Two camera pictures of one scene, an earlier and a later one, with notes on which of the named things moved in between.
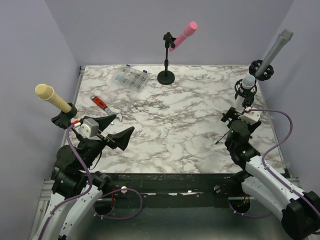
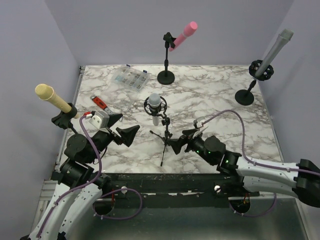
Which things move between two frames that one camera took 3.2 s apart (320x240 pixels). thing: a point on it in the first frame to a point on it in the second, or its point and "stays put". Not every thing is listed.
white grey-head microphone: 248,82 to 154,100
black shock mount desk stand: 254,67 stays put
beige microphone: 45,92 stays put
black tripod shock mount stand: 248,99 to 160,111
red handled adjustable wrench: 101,104 stays put
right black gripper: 232,114 to 192,134
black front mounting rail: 179,185 stays put
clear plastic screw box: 130,78 stays put
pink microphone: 189,30 stays put
